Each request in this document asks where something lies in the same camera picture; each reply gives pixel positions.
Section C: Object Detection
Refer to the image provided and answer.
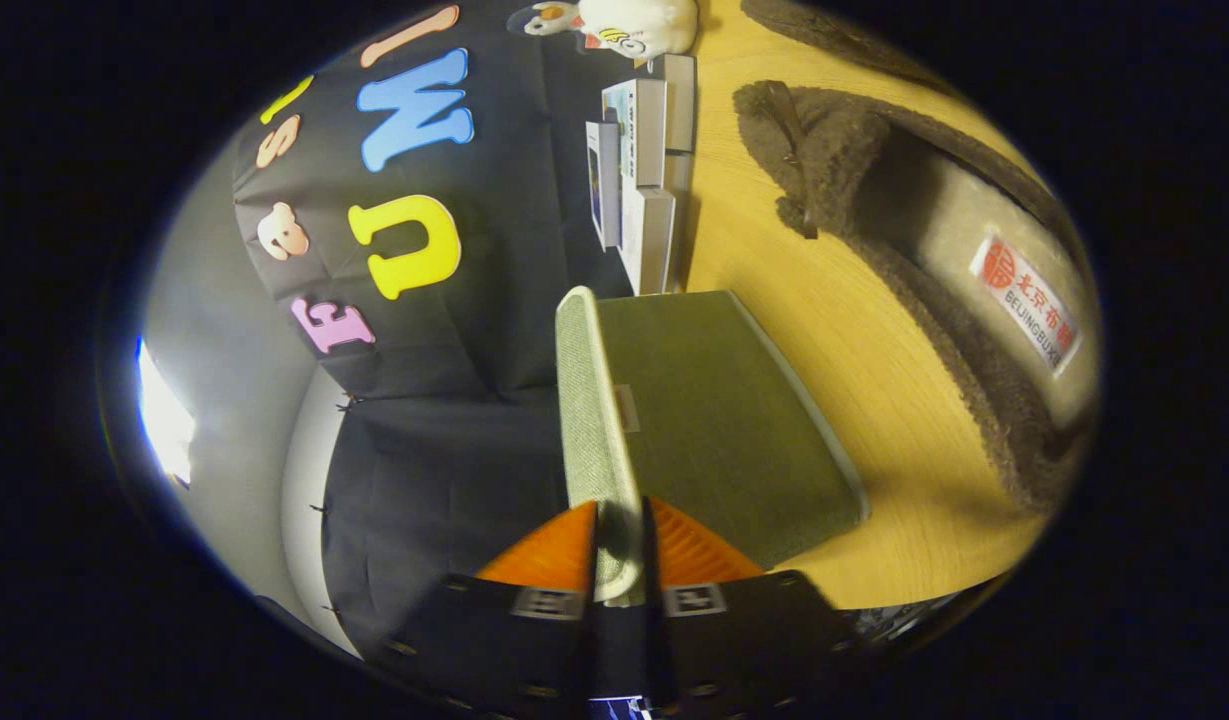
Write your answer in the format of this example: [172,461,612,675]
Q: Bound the plain white book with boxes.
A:
[619,183,678,296]

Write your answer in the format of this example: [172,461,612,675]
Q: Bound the black cover book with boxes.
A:
[662,54,698,291]

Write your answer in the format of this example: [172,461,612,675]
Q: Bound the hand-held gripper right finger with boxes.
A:
[639,495,860,716]

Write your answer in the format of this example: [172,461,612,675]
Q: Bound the brown fuzzy shoe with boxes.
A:
[742,0,960,96]
[732,78,1103,516]

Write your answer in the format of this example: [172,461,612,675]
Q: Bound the penguin plush toy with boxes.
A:
[506,0,587,39]

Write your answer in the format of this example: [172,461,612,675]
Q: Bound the large ceiling light panel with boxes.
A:
[137,338,197,488]

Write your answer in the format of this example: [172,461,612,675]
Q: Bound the green fabric storage box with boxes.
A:
[556,286,870,606]

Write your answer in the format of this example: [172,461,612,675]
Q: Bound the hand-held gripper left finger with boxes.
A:
[369,500,603,720]

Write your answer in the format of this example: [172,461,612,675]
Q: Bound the white seal plush toy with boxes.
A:
[574,0,700,59]

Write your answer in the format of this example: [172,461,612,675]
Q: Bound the black backdrop cloth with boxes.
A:
[229,0,695,661]

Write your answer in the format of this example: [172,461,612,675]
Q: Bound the white book night photo cover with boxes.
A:
[586,120,623,251]

